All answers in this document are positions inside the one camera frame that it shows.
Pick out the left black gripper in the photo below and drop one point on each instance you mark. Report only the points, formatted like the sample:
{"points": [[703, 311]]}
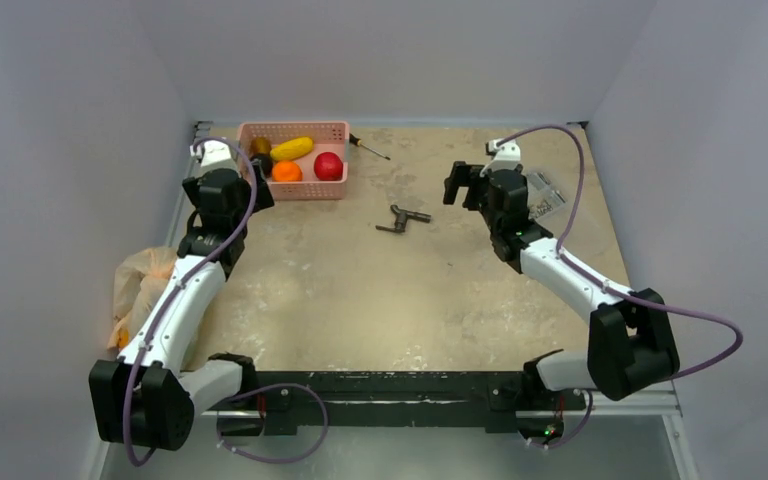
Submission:
{"points": [[262, 200]]}

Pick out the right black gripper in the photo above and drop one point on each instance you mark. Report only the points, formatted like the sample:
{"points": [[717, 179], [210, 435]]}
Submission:
{"points": [[471, 187]]}

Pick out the translucent plastic bag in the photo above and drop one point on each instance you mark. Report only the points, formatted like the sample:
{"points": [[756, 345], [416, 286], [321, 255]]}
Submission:
{"points": [[139, 281]]}

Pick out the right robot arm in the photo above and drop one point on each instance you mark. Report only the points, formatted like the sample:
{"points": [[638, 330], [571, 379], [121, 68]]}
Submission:
{"points": [[630, 343]]}

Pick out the dark purple fake fruit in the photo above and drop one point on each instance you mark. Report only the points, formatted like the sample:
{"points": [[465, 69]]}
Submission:
{"points": [[265, 163]]}

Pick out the brown fake kiwi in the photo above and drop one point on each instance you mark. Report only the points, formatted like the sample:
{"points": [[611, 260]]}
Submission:
{"points": [[260, 146]]}

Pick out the orange fake fruit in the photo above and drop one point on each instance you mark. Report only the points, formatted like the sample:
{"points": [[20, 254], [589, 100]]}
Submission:
{"points": [[286, 172]]}

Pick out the yellow fake mango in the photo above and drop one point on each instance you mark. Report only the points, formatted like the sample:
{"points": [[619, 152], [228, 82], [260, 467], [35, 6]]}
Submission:
{"points": [[293, 149]]}

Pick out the red fake apple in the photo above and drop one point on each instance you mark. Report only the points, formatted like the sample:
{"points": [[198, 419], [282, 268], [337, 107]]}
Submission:
{"points": [[328, 167]]}

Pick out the dark grey metal faucet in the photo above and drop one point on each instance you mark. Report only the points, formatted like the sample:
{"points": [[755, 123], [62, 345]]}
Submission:
{"points": [[402, 218]]}

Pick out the clear plastic screw box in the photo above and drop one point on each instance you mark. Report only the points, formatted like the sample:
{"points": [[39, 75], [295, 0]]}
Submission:
{"points": [[545, 197]]}

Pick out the pink plastic basket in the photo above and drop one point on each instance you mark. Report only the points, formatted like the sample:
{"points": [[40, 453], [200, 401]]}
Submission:
{"points": [[327, 137]]}

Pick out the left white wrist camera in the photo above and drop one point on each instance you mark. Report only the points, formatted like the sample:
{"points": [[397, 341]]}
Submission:
{"points": [[213, 155]]}

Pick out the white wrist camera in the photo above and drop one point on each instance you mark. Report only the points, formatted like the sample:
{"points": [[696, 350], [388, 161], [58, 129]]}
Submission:
{"points": [[504, 155], [213, 155]]}

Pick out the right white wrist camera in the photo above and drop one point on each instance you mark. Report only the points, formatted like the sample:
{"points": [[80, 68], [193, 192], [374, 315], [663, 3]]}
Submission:
{"points": [[504, 155]]}

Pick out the black handled screwdriver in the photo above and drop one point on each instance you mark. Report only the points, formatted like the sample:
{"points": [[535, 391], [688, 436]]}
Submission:
{"points": [[358, 142]]}

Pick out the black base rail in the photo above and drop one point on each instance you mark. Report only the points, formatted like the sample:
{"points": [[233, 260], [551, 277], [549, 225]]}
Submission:
{"points": [[496, 402]]}

